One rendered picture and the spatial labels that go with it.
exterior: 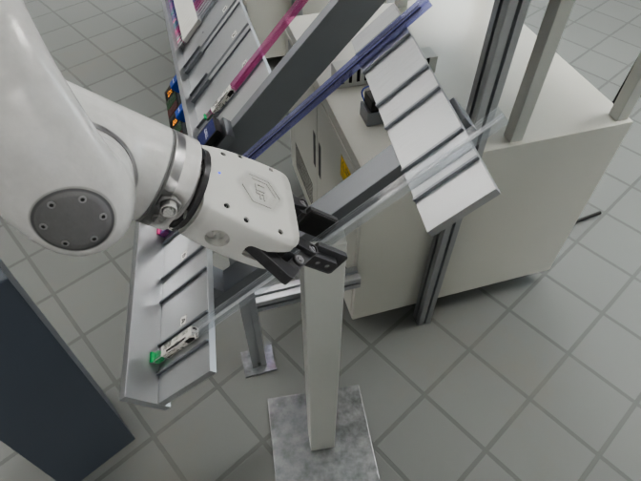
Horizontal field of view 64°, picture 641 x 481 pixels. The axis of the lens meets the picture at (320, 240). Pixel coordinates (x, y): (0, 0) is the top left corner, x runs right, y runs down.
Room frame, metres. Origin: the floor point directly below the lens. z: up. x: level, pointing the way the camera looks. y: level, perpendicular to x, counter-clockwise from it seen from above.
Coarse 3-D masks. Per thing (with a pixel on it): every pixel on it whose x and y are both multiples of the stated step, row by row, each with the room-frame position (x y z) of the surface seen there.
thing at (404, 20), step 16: (400, 16) 0.59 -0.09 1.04; (416, 16) 0.58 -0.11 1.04; (384, 32) 0.58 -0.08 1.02; (400, 32) 0.58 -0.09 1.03; (368, 48) 0.58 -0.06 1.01; (352, 64) 0.57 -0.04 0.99; (336, 80) 0.56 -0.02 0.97; (320, 96) 0.56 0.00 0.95; (304, 112) 0.56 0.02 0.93; (288, 128) 0.55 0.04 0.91; (256, 144) 0.56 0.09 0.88
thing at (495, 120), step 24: (480, 120) 0.37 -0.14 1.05; (504, 120) 0.36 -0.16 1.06; (456, 144) 0.36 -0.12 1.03; (432, 168) 0.35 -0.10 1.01; (384, 192) 0.36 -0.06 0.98; (360, 216) 0.34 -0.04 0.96; (312, 240) 0.35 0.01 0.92; (336, 240) 0.34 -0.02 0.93; (264, 288) 0.33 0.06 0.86; (216, 312) 0.32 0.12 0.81
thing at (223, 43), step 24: (240, 0) 1.04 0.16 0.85; (216, 24) 1.04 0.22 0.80; (240, 24) 0.96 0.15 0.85; (192, 48) 1.05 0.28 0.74; (216, 48) 0.97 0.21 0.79; (240, 48) 0.89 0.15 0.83; (192, 72) 0.97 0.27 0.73; (216, 72) 0.89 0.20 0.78; (264, 72) 0.78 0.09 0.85; (192, 96) 0.90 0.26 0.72; (216, 96) 0.83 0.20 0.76; (240, 96) 0.77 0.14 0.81
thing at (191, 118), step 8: (168, 8) 1.27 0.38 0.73; (168, 16) 1.21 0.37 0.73; (168, 24) 1.18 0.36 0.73; (168, 32) 1.15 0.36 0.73; (176, 48) 1.07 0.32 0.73; (176, 56) 1.03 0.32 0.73; (176, 64) 1.00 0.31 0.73; (184, 64) 1.02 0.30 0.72; (176, 72) 0.98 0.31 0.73; (184, 72) 0.98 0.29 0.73; (184, 80) 0.95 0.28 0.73; (184, 88) 0.91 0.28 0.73; (184, 96) 0.88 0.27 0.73; (184, 104) 0.86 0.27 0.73; (192, 104) 0.87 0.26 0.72; (184, 112) 0.84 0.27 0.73; (192, 112) 0.84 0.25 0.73; (192, 120) 0.81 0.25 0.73; (192, 128) 0.78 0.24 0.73; (192, 136) 0.75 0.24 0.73
